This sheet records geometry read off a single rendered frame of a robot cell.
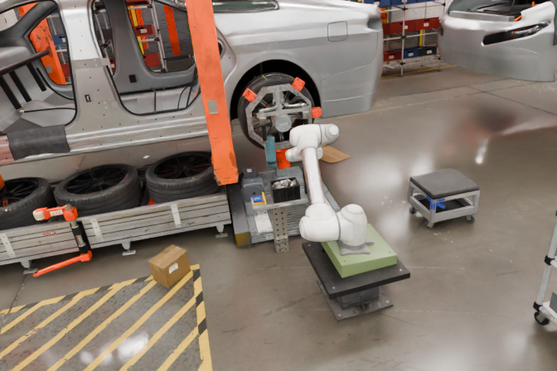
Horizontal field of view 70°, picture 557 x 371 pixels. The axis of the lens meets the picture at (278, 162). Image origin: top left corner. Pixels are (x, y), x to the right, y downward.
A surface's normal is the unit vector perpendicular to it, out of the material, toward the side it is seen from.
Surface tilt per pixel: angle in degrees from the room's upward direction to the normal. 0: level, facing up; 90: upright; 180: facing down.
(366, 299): 90
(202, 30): 90
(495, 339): 0
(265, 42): 90
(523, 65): 101
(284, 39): 90
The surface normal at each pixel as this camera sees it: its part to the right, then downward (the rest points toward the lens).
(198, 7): 0.19, 0.40
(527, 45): -0.55, 0.37
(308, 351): -0.09, -0.90
